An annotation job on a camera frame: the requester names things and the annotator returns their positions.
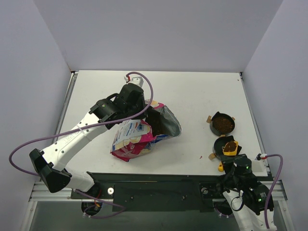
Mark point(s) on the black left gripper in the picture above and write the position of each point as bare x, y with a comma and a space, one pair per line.
146, 110

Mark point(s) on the black paw print bowl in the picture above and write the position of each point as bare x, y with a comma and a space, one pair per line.
222, 124

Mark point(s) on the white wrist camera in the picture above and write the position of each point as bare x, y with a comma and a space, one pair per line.
134, 80
259, 163

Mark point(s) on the yellow plastic scoop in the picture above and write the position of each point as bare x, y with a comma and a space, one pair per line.
229, 149

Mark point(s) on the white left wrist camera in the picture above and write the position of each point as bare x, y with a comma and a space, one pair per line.
134, 80

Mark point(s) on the pink pet food bag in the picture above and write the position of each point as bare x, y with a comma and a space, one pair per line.
136, 137

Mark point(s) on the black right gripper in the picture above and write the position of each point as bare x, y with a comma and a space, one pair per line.
229, 159

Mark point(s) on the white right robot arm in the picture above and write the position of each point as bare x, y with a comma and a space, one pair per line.
246, 219

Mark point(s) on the aluminium table edge rail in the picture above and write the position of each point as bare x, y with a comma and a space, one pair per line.
66, 101

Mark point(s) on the aluminium front frame rail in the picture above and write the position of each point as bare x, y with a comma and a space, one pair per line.
40, 193

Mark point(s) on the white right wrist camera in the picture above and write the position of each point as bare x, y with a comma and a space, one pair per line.
259, 163

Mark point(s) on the black fish print bowl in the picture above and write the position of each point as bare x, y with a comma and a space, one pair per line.
221, 141

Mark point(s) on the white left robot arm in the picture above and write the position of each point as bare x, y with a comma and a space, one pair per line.
50, 162

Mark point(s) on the black mounting base plate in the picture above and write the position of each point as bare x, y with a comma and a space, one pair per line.
158, 193

